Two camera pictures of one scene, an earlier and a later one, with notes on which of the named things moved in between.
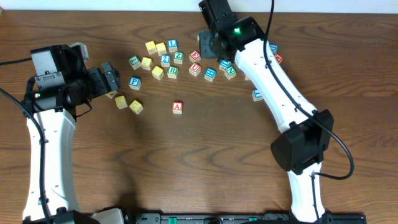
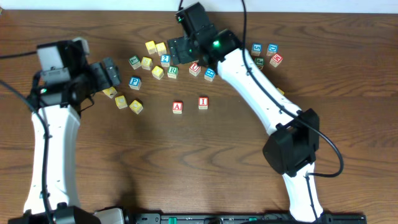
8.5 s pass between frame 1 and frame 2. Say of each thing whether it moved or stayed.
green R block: stayed
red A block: stayed
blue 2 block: stayed
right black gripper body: moved
